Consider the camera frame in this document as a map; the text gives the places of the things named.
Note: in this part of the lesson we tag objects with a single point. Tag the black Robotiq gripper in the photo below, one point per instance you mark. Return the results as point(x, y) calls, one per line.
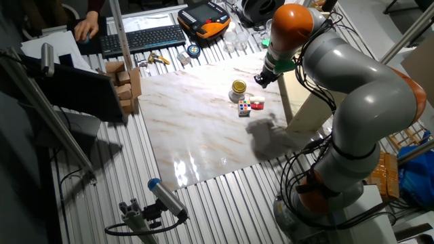
point(269, 76)

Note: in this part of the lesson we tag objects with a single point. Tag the small red object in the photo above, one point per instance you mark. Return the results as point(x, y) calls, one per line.
point(257, 106)

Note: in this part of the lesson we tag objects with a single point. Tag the glass jar gold lid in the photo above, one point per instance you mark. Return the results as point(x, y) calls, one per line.
point(238, 91)

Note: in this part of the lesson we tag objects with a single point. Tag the multicoloured Rubik's cube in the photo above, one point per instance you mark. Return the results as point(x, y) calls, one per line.
point(244, 108)

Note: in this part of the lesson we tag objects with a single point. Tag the forearm in dark red sleeve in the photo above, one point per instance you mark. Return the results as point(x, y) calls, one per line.
point(95, 5)

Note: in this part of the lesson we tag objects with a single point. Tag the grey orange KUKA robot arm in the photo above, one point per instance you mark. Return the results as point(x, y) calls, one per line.
point(366, 101)

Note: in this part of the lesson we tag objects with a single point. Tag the cream wooden shelf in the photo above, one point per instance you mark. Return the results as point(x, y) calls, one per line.
point(305, 105)

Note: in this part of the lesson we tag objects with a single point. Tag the operator bare hand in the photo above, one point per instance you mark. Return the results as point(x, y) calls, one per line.
point(86, 26)

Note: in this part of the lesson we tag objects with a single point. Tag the clear plastic cup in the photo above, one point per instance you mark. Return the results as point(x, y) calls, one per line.
point(230, 42)
point(242, 40)

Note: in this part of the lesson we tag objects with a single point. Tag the clear glass beaker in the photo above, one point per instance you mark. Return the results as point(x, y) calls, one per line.
point(264, 35)

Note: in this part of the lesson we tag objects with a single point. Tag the black filament spool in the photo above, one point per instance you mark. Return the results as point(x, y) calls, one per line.
point(259, 10)

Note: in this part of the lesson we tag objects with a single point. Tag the round black puck blue logo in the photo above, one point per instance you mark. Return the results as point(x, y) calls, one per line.
point(193, 51)

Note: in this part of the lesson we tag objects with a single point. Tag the marble patterned mat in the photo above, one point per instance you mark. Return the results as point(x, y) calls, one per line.
point(203, 135)

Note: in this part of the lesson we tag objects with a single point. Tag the clear box coloured clips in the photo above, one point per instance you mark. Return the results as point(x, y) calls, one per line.
point(184, 58)

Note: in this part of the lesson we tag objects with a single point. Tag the orange black teach pendant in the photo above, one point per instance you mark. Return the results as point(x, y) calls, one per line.
point(203, 20)

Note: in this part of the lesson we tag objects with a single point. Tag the silver pliers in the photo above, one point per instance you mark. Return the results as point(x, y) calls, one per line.
point(142, 63)

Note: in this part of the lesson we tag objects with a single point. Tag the small cardboard box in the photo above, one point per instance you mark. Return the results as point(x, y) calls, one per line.
point(136, 83)

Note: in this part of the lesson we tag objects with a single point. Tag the black computer keyboard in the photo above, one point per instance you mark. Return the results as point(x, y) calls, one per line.
point(142, 40)

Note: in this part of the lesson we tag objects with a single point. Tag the small cardboard block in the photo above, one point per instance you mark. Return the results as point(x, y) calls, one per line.
point(123, 78)
point(127, 105)
point(115, 67)
point(124, 92)

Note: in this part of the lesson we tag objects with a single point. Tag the aluminium profile pole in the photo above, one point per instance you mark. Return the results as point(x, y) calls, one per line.
point(120, 34)
point(417, 152)
point(412, 28)

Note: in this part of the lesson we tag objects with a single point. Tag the orange cardboard package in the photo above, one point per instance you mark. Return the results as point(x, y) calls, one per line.
point(384, 174)

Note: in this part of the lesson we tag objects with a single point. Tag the wooden slat rack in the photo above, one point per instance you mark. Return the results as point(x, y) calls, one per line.
point(408, 135)

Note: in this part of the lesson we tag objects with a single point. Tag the brown board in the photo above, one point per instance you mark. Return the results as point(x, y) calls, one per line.
point(422, 67)

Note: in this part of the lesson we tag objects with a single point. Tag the black mouse pad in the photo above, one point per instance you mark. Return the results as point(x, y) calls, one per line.
point(101, 25)

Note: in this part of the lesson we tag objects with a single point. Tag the blue bag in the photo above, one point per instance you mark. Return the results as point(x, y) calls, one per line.
point(417, 173)

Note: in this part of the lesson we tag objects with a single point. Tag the grey computer mouse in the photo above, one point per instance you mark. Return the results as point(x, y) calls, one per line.
point(85, 40)

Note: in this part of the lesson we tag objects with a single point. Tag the black monitor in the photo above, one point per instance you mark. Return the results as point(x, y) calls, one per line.
point(78, 91)

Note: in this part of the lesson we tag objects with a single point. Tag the grey monitor base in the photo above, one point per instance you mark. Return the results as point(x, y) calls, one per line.
point(74, 130)

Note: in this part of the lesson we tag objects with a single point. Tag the white paper sheets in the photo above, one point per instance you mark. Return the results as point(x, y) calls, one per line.
point(61, 44)

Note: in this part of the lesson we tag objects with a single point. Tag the aluminium diagonal beam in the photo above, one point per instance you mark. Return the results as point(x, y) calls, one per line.
point(44, 112)

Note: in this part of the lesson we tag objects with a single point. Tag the silver camera blue end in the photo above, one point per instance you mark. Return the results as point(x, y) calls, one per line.
point(167, 198)

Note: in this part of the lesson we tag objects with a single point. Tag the black camera clamp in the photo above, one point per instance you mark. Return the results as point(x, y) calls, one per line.
point(152, 213)

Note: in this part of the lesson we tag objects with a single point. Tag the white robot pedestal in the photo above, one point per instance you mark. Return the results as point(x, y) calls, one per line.
point(369, 223)

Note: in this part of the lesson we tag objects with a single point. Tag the short aluminium profile post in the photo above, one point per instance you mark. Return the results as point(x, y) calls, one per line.
point(135, 220)

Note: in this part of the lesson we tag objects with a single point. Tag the silver depth camera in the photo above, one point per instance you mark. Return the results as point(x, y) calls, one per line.
point(47, 59)

